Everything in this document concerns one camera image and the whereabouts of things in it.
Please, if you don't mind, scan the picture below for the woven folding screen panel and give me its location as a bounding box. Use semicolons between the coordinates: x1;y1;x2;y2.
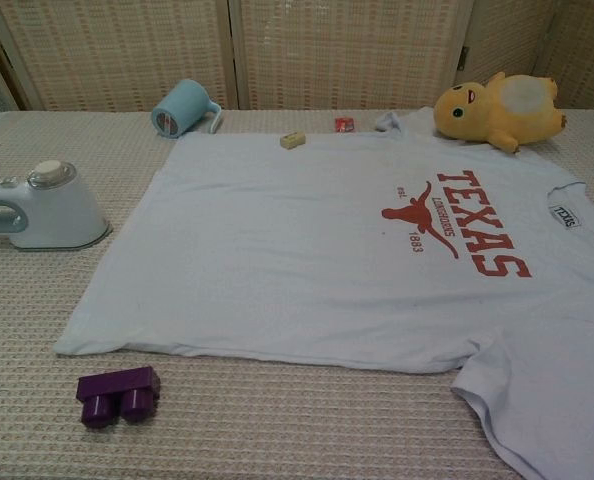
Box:
536;0;594;109
459;0;558;84
229;0;476;111
0;0;236;113

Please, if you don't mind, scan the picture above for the beige woven tablecloth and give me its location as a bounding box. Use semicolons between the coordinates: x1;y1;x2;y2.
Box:
0;106;594;480

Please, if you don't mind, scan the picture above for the purple toy building block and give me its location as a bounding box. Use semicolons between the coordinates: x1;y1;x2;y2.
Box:
75;366;162;430

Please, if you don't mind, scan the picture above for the yellow plush toy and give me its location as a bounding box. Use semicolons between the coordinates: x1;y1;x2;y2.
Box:
433;71;569;155

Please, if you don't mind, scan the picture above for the white Texas Longhorns T-shirt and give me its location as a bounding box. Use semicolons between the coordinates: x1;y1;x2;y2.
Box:
51;106;594;480

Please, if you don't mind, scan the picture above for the white handheld steam iron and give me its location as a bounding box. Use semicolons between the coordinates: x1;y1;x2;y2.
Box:
0;159;114;251

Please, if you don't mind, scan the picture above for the light blue plastic mug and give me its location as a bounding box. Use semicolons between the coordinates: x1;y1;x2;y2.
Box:
150;78;225;139

